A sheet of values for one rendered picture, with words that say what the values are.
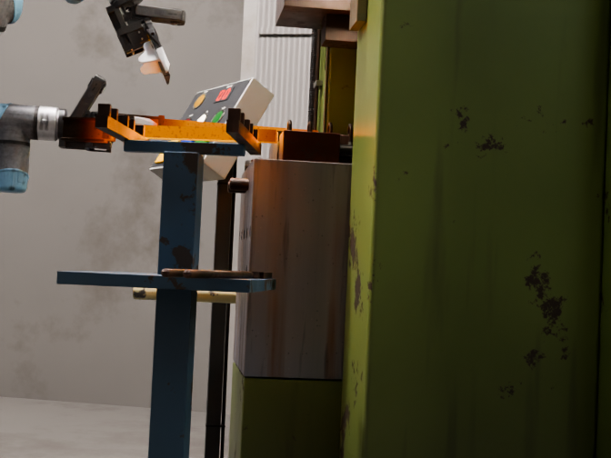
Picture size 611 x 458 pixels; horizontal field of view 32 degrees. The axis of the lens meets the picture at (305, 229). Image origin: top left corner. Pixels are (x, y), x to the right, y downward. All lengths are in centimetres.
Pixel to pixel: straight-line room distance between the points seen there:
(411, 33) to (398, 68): 7
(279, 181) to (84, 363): 324
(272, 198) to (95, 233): 316
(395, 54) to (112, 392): 354
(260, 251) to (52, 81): 340
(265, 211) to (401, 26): 48
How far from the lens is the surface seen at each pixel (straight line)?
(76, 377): 530
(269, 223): 214
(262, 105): 283
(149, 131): 196
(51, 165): 537
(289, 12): 241
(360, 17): 211
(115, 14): 244
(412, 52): 196
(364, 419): 192
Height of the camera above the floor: 69
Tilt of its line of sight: 2 degrees up
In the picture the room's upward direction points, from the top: 3 degrees clockwise
